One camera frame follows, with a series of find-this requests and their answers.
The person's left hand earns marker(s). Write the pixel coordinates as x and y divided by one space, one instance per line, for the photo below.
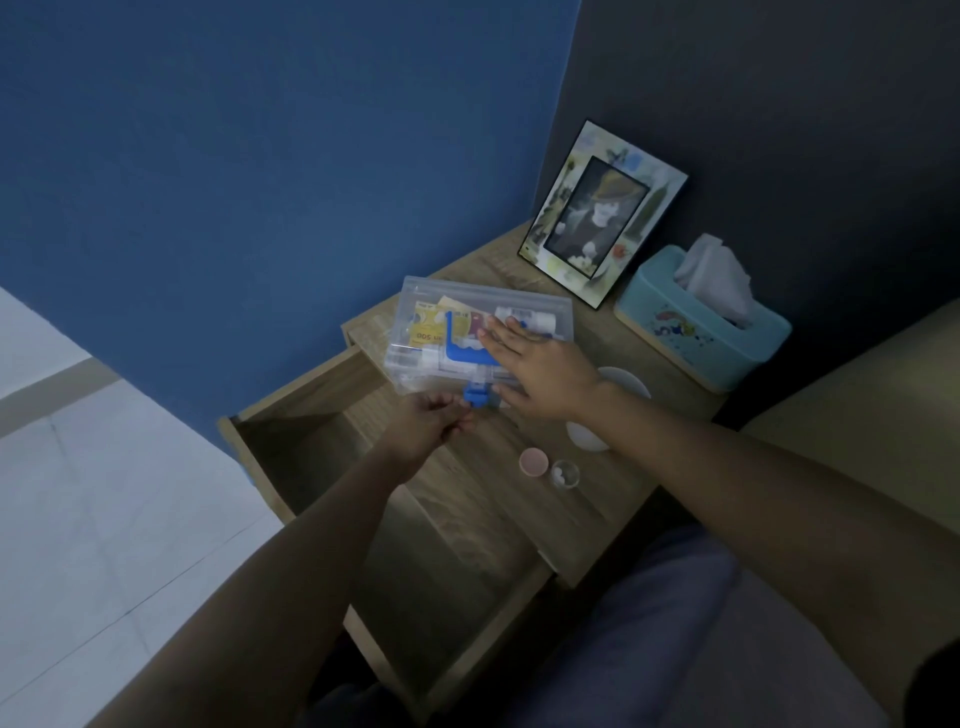
420 435

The person's right hand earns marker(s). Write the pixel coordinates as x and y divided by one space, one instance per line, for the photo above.
551 375

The person's right thumb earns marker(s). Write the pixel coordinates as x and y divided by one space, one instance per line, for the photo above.
517 396

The person's left fingers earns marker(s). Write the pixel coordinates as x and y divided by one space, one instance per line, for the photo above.
454 416

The person's left forearm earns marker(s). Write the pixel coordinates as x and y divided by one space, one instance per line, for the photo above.
300 585

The person's right forearm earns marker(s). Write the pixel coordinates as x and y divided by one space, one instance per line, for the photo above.
750 510

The small pink lid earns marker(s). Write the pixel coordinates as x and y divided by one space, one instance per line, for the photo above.
534 463

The yellow packet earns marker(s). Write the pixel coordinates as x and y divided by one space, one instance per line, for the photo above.
429 330

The small clear jar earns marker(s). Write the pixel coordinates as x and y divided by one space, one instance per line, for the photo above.
565 475

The white round coaster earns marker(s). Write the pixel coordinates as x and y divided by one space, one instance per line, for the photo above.
626 379

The wooden nightstand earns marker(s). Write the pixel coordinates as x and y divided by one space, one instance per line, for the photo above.
600 487

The wooden drawer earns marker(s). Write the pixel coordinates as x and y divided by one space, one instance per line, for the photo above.
315 450

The teal tissue box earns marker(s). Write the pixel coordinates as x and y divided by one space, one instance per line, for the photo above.
697 345

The white tissue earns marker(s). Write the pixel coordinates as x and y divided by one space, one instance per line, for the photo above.
716 281

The person's blue trousers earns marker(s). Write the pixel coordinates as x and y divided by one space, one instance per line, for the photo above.
637 622

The beige bed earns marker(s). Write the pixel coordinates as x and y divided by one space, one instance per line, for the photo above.
862 405

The person's white shirt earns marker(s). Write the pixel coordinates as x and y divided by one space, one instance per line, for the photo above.
765 667

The floral photo frame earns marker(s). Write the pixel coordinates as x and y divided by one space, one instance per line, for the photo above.
600 214

